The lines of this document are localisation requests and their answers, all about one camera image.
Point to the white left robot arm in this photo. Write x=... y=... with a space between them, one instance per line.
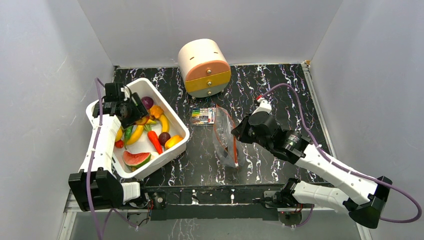
x=94 y=186

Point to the round pastel drawer cabinet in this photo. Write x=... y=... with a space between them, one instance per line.
x=203 y=67

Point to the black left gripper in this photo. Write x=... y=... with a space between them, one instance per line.
x=140 y=111

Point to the watermelon slice toy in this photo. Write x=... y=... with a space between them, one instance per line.
x=136 y=160

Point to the yellow lemon toy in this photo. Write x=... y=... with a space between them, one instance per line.
x=119 y=134

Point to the yellow banana toy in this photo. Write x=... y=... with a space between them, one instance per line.
x=165 y=126
x=135 y=136

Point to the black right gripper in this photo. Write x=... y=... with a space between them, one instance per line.
x=241 y=129

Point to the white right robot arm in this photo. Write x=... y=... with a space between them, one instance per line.
x=359 y=196

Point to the black base frame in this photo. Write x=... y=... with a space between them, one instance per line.
x=242 y=201

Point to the pack of coloured markers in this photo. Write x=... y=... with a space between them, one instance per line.
x=203 y=116

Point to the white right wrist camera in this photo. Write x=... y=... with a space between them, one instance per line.
x=263 y=105

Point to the yellow bell pepper toy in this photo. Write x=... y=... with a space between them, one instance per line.
x=173 y=141

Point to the orange ginger root toy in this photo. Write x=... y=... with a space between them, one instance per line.
x=155 y=112

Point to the white plastic food bin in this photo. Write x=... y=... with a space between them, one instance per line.
x=144 y=88

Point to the dark red beet toy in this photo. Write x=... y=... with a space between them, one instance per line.
x=163 y=138

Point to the clear orange-zip bag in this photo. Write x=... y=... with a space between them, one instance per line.
x=226 y=145

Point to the small red tomato toy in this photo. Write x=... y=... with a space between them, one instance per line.
x=119 y=144

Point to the orange carrot toy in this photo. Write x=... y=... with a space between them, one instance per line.
x=153 y=138

